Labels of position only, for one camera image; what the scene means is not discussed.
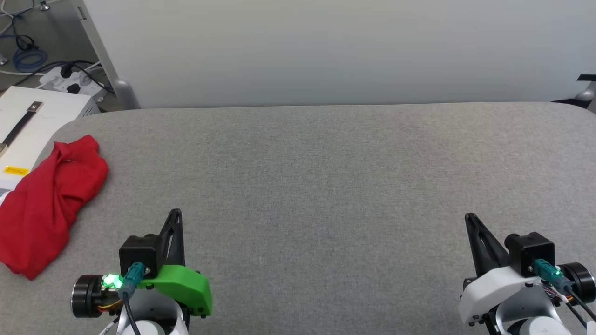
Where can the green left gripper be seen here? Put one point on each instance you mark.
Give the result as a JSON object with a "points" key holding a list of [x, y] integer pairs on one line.
{"points": [[186, 284]]}

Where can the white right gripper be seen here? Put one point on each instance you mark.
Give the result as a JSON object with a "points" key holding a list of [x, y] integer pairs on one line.
{"points": [[503, 288]]}

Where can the red and white t-shirt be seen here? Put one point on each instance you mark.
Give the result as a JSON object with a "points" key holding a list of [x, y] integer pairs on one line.
{"points": [[46, 200]]}

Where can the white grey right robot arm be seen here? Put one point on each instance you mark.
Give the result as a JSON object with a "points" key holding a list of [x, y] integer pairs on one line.
{"points": [[535, 325]]}

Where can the grey partition foot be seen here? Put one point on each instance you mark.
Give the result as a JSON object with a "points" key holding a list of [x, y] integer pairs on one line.
{"points": [[585, 94], [125, 93]]}

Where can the grey fabric padded bench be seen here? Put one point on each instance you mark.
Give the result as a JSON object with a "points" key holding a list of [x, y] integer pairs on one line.
{"points": [[326, 186]]}

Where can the white vented equipment box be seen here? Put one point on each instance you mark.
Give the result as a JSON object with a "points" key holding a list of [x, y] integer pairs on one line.
{"points": [[51, 116]]}

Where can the white power strip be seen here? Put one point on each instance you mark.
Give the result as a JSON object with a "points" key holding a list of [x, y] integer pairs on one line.
{"points": [[53, 81]]}

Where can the white partition panel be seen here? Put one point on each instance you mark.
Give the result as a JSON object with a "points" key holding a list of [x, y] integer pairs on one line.
{"points": [[326, 51]]}

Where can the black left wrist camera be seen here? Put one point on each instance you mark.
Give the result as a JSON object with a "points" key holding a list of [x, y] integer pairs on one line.
{"points": [[137, 253]]}

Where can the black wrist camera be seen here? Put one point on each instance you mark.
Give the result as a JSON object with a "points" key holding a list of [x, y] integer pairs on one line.
{"points": [[531, 251], [137, 253]]}

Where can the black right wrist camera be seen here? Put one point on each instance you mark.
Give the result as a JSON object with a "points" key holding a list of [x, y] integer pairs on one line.
{"points": [[531, 251]]}

